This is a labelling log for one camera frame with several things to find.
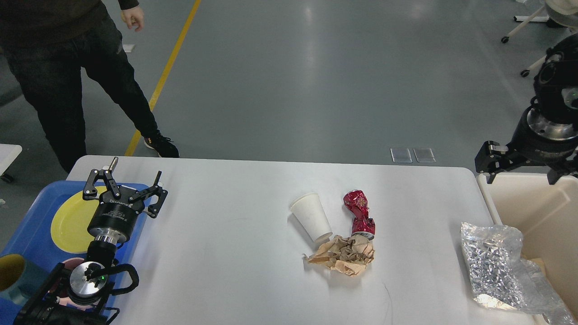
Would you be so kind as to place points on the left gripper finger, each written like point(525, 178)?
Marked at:
point(137, 200)
point(106, 175)

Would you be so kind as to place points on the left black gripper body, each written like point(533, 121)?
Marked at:
point(114, 218)

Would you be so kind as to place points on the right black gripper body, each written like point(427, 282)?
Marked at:
point(539, 141)

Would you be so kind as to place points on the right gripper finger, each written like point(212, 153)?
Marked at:
point(562, 168)
point(494, 158)

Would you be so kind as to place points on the yellow round plate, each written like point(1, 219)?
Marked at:
point(69, 226)

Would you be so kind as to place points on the pink ribbed mug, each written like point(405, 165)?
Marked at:
point(70, 264)

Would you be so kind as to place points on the dark teal mug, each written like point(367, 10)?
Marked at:
point(19, 278)

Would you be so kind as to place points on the clear plastic wrap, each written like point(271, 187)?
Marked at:
point(493, 259)

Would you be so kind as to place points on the aluminium foil sheet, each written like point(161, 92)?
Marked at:
point(541, 299)

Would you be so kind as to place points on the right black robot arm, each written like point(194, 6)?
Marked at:
point(557, 102)

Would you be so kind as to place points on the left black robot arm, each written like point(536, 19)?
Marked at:
point(79, 296)

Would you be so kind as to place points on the beige plastic bin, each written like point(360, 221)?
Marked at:
point(547, 216)

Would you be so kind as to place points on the blue plastic tray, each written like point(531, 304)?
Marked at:
point(33, 240)

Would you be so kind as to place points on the white side table corner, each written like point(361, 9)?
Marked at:
point(8, 153)

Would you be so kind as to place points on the white rolling stand legs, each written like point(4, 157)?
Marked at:
point(528, 22)

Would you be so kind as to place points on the crushed red can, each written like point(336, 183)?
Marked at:
point(357, 203)

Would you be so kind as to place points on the white paper cup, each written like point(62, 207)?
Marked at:
point(309, 212)

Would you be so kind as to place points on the person in dark clothes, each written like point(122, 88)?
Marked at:
point(47, 43)

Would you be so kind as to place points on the crumpled brown paper ball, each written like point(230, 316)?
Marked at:
point(349, 256)

